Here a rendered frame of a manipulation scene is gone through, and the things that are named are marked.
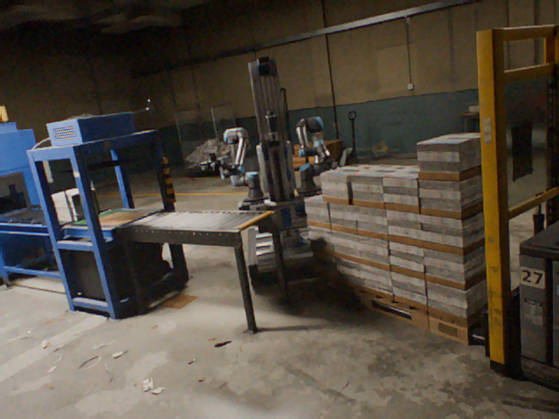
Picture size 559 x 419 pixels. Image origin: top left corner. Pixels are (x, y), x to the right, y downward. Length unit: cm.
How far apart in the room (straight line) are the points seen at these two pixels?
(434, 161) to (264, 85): 200
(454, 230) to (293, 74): 876
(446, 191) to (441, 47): 731
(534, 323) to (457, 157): 97
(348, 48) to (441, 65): 201
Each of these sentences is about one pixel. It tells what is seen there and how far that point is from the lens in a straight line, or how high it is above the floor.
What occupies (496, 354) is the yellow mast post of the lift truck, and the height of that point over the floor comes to 14.
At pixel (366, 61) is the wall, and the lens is 1057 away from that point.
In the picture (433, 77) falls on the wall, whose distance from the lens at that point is 1014.
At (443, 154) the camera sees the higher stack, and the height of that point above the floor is 122.
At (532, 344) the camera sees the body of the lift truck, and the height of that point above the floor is 25.
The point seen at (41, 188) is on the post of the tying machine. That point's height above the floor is 121.
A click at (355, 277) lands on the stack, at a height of 25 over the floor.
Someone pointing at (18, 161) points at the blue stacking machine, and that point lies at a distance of 650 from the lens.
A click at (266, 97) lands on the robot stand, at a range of 441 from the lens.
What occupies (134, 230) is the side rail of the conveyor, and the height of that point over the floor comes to 77.
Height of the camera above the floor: 169
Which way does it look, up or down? 13 degrees down
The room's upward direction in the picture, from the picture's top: 9 degrees counter-clockwise
